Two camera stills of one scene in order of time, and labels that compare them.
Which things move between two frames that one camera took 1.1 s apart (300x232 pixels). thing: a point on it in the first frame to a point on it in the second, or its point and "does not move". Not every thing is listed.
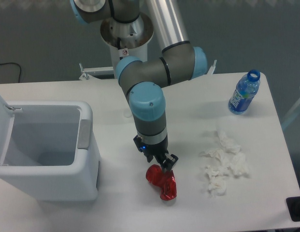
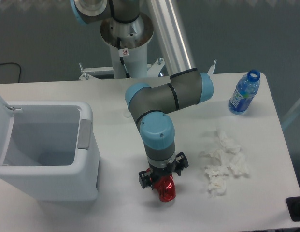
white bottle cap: [127, 114] does not move
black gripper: [157, 150] to [180, 163]
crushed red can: [165, 181] does not move
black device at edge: [295, 207] does not move
